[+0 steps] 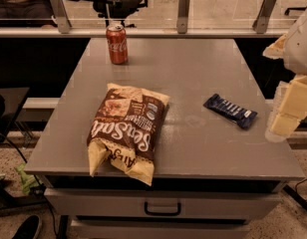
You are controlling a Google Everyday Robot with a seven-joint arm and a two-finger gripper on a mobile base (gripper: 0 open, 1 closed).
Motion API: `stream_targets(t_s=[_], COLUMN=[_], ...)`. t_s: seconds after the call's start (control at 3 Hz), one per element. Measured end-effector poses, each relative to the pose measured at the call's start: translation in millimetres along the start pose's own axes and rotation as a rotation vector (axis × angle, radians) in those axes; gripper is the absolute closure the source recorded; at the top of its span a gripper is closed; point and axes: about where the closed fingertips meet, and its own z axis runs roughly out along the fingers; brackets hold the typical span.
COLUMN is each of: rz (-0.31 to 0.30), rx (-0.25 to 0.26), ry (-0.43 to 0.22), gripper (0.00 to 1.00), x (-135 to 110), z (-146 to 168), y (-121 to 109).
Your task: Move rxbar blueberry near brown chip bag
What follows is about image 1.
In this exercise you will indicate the grey drawer cabinet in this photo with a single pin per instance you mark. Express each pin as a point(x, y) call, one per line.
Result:
point(222, 175)

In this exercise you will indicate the blue rxbar blueberry bar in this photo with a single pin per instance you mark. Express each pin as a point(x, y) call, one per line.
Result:
point(241, 116)

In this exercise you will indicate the black shoe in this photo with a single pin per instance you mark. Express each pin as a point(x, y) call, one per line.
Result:
point(29, 229)

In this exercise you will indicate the black drawer handle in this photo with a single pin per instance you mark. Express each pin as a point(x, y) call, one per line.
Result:
point(162, 210)

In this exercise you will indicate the green crumpled wrapper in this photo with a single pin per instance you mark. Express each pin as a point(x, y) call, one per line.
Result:
point(27, 181)

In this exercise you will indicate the red coca-cola can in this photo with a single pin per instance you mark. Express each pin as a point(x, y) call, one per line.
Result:
point(117, 43)

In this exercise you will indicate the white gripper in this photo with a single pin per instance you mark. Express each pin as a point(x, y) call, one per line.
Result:
point(300, 50)

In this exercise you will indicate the metal bracket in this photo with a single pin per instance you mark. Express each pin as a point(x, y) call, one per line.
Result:
point(261, 22)
point(60, 15)
point(182, 16)

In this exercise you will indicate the brown sea salt chip bag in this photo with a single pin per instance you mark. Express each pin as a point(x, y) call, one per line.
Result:
point(125, 130)

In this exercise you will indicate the middle metal bracket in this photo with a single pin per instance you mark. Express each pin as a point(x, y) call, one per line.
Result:
point(182, 16)

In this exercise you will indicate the right metal bracket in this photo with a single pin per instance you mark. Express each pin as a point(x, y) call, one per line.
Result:
point(261, 22)

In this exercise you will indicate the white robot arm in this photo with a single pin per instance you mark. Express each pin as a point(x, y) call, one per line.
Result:
point(290, 99)

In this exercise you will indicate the left metal bracket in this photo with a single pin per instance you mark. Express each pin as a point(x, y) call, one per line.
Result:
point(60, 15)

